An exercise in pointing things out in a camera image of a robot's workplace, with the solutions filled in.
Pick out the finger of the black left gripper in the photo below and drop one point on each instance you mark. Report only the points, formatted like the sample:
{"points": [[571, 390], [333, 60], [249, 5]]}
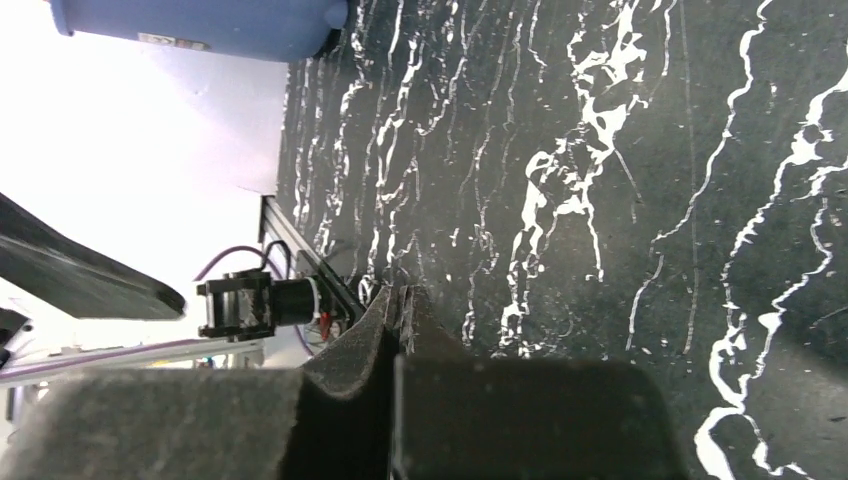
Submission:
{"points": [[76, 279]]}

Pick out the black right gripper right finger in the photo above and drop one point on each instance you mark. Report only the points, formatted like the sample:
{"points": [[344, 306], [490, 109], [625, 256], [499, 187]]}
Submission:
{"points": [[460, 416]]}

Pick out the blue plastic bin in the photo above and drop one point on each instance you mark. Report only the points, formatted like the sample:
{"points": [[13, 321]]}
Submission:
{"points": [[269, 30]]}

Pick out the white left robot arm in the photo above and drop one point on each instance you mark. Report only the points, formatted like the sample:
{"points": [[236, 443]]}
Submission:
{"points": [[242, 308]]}

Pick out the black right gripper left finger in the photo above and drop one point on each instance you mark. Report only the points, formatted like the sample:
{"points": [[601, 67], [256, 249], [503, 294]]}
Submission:
{"points": [[327, 419]]}

